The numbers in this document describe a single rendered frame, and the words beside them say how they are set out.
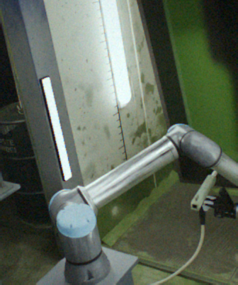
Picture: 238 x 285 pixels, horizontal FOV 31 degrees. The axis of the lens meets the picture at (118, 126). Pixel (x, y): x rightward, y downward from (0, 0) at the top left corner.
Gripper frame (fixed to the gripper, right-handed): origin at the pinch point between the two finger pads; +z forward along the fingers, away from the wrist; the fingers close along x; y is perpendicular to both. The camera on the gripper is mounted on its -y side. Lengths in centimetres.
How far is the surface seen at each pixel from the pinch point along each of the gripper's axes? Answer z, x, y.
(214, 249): -4, 16, 48
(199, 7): 14, 44, -95
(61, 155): 79, -14, -21
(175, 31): 29, 46, -80
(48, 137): 85, -16, -33
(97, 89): 78, 33, -45
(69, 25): 85, 20, -89
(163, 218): 40, 41, 54
